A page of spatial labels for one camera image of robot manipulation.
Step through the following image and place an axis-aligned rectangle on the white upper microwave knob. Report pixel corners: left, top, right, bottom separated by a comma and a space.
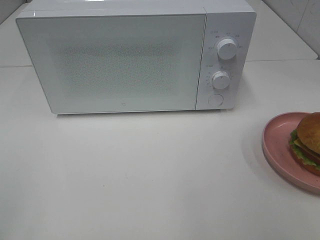
216, 37, 238, 60

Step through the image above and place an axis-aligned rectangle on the white microwave door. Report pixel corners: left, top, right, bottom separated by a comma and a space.
16, 14, 206, 114

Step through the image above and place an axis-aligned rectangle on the pink speckled plate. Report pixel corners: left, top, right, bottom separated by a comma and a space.
261, 112, 320, 195

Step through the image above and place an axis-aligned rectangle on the white microwave oven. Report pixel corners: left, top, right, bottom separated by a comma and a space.
15, 0, 257, 111

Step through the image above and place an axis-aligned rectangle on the white lower microwave knob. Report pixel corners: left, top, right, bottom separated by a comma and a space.
211, 71, 231, 90

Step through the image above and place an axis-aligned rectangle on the white round door button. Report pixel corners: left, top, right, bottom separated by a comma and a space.
208, 94, 224, 107

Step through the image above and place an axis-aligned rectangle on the burger with lettuce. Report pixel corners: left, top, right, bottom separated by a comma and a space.
289, 112, 320, 176

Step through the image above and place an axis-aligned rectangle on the white microwave knob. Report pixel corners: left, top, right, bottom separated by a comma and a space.
216, 37, 238, 60
211, 71, 231, 90

